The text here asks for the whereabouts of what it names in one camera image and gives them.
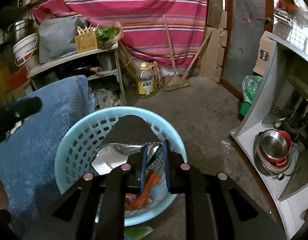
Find black silver foil bag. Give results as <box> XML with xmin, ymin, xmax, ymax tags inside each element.
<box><xmin>91</xmin><ymin>115</ymin><xmax>163</xmax><ymax>175</ymax></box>

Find orange trash wrapper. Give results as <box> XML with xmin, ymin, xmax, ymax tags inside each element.
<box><xmin>125</xmin><ymin>170</ymin><xmax>161</xmax><ymax>211</ymax></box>

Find white kitchen cabinet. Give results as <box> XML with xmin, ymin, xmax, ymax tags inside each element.
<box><xmin>231</xmin><ymin>32</ymin><xmax>308</xmax><ymax>239</ymax></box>

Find light blue plastic basket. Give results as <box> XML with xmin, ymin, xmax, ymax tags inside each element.
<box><xmin>55</xmin><ymin>106</ymin><xmax>188</xmax><ymax>226</ymax></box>

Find stacked steel and red bowls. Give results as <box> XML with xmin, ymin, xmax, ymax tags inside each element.
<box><xmin>253</xmin><ymin>129</ymin><xmax>293</xmax><ymax>177</ymax></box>

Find blue quilted table cover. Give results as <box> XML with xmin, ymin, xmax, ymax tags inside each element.
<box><xmin>0</xmin><ymin>75</ymin><xmax>93</xmax><ymax>237</ymax></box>

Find cooking oil bottle on floor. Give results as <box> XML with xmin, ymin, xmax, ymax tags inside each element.
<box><xmin>137</xmin><ymin>62</ymin><xmax>155</xmax><ymax>96</ymax></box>

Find green plastic bag bin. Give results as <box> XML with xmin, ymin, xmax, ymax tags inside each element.
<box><xmin>240</xmin><ymin>75</ymin><xmax>263</xmax><ymax>116</ymax></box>

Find straw broom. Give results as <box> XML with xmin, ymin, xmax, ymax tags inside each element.
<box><xmin>163</xmin><ymin>15</ymin><xmax>190</xmax><ymax>92</ymax></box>

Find grey side table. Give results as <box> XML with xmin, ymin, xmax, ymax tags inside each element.
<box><xmin>27</xmin><ymin>42</ymin><xmax>127</xmax><ymax>106</ymax></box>

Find red plastic basket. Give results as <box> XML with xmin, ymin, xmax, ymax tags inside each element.
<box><xmin>7</xmin><ymin>66</ymin><xmax>27</xmax><ymax>89</ymax></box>

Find yellow chopstick holder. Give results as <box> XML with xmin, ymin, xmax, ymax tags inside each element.
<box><xmin>75</xmin><ymin>25</ymin><xmax>98</xmax><ymax>53</ymax></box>

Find green leafy vegetables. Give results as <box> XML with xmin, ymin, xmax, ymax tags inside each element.
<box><xmin>95</xmin><ymin>22</ymin><xmax>124</xmax><ymax>48</ymax></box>

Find white plastic bucket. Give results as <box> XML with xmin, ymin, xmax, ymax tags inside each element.
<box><xmin>13</xmin><ymin>33</ymin><xmax>39</xmax><ymax>70</ymax></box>

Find cardboard box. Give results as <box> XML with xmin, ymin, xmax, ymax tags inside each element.
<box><xmin>253</xmin><ymin>31</ymin><xmax>272</xmax><ymax>76</ymax></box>

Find stainless steel pot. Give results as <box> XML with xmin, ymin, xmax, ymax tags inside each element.
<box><xmin>10</xmin><ymin>19</ymin><xmax>34</xmax><ymax>44</ymax></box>

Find red striped curtain cloth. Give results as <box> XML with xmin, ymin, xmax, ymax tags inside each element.
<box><xmin>31</xmin><ymin>0</ymin><xmax>207</xmax><ymax>68</ymax></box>

